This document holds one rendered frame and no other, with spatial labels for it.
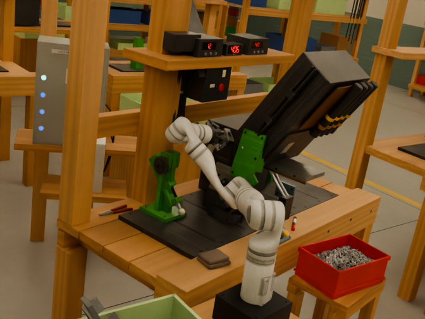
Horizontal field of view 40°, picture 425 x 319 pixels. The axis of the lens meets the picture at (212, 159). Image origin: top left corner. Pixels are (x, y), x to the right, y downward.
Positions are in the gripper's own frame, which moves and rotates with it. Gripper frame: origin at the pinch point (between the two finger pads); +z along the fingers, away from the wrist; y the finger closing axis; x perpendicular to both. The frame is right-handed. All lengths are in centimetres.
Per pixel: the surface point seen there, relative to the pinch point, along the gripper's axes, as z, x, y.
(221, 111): 40, 17, 27
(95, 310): -102, -6, -58
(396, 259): 244, 30, -67
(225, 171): 11.0, 11.0, -10.0
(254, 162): 8.5, -4.8, -13.4
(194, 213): 0.4, 26.4, -23.0
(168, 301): -63, 4, -59
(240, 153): 8.9, 0.0, -7.0
